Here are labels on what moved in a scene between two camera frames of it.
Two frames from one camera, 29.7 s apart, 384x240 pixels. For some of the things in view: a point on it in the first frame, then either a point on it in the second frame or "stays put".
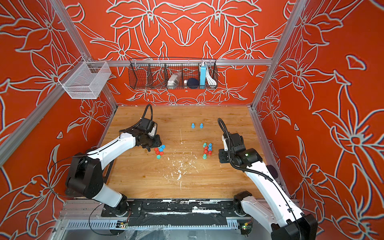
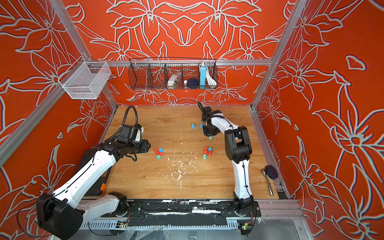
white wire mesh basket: [85, 80] stays put
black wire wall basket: [173, 73] stays put
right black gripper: [221, 152] -> [207, 134]
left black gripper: [158, 142] -> [145, 146]
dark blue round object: [193, 83] stays put
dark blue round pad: [273, 171] stays put
